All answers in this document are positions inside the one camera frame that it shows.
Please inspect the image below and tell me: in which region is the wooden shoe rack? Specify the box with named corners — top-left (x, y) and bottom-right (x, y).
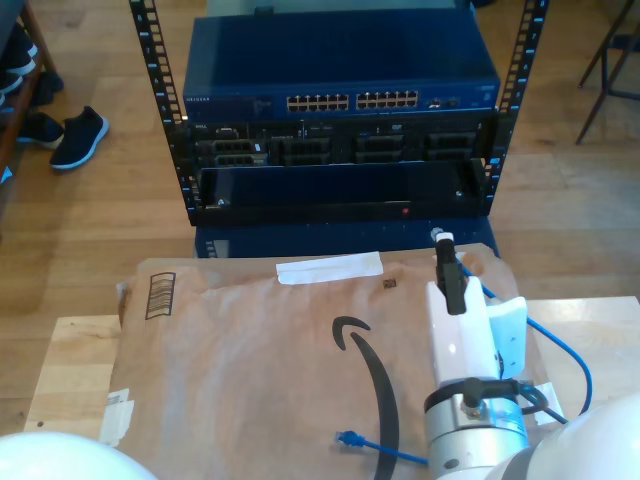
top-left (0, 0), bottom-right (59, 174)

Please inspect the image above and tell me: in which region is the blue network switch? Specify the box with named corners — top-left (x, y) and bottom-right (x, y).
top-left (182, 10), bottom-right (501, 121)

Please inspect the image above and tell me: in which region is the dark metal chair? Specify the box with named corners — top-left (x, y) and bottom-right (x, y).
top-left (574, 0), bottom-right (640, 146)

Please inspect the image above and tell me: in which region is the dark sneaker white sole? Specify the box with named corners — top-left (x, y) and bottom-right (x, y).
top-left (0, 22), bottom-right (39, 76)
top-left (17, 112), bottom-right (65, 150)
top-left (49, 105), bottom-right (110, 171)

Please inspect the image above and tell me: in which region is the brown paper mailer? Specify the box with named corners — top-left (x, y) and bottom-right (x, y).
top-left (97, 243), bottom-right (586, 480)

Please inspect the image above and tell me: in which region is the blue network cable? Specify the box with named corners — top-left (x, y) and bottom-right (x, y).
top-left (333, 227), bottom-right (596, 464)

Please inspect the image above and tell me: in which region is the dark blue base box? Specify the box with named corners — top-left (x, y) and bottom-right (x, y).
top-left (193, 217), bottom-right (501, 260)

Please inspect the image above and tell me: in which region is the black server rack frame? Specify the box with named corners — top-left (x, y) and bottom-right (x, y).
top-left (128, 0), bottom-right (550, 229)

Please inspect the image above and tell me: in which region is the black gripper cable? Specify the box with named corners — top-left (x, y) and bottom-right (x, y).
top-left (460, 377), bottom-right (549, 416)

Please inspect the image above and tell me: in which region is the black rack server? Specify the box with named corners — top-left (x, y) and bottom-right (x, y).
top-left (187, 117), bottom-right (495, 169)

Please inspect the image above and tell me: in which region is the grey flat panel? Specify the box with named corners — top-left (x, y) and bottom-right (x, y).
top-left (206, 0), bottom-right (474, 20)

